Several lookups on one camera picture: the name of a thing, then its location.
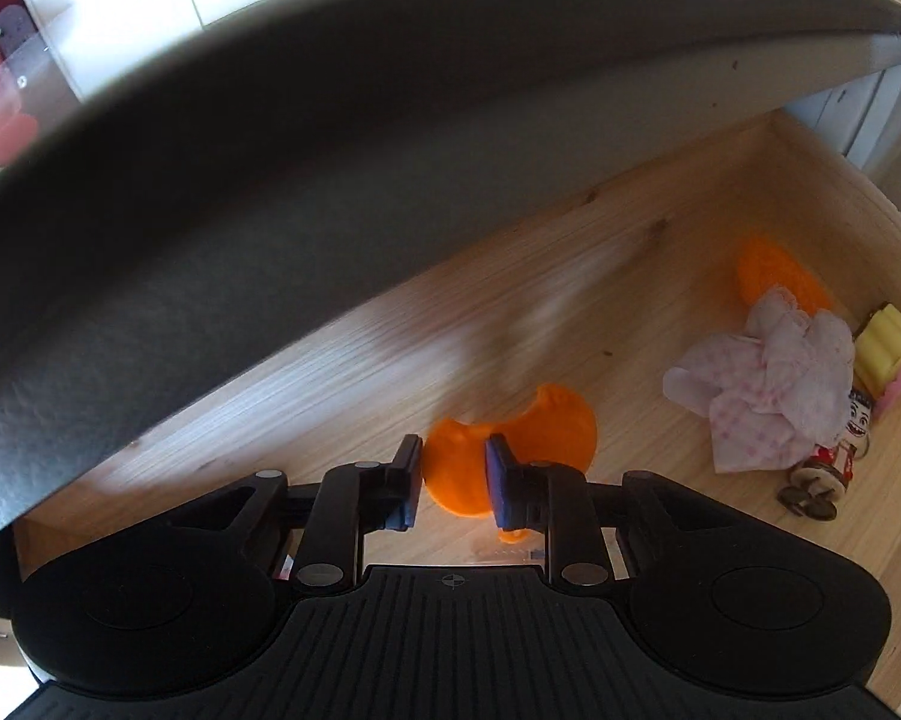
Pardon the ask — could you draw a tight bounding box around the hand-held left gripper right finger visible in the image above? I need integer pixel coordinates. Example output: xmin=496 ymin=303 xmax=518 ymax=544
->
xmin=482 ymin=435 xmax=729 ymax=590

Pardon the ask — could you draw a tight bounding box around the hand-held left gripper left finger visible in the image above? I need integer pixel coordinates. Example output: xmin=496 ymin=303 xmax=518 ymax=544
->
xmin=169 ymin=433 xmax=425 ymax=592

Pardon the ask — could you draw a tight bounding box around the orange toy slice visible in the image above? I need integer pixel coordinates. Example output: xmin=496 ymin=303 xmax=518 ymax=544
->
xmin=422 ymin=382 xmax=598 ymax=545

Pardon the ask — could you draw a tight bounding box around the wooden drawer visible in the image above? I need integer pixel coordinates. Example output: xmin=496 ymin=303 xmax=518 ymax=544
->
xmin=13 ymin=116 xmax=901 ymax=720

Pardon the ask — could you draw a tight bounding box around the orange toy mandarin segment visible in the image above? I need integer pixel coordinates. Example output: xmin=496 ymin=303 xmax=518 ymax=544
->
xmin=735 ymin=232 xmax=834 ymax=314

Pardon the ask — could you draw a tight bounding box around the pink checked white cloth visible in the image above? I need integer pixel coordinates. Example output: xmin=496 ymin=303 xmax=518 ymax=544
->
xmin=662 ymin=285 xmax=858 ymax=475

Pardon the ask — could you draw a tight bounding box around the wheeled toy figure with face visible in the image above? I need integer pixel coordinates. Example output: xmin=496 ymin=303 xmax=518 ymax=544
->
xmin=776 ymin=382 xmax=879 ymax=522

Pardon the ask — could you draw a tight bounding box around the yellow sponge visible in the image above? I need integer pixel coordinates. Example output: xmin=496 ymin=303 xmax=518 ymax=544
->
xmin=854 ymin=303 xmax=901 ymax=400

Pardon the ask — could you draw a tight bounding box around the white cabinet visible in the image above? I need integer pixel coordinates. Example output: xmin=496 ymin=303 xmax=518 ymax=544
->
xmin=786 ymin=60 xmax=901 ymax=175

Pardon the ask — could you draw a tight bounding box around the white shelf unit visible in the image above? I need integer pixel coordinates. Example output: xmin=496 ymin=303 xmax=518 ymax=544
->
xmin=0 ymin=0 xmax=218 ymax=104

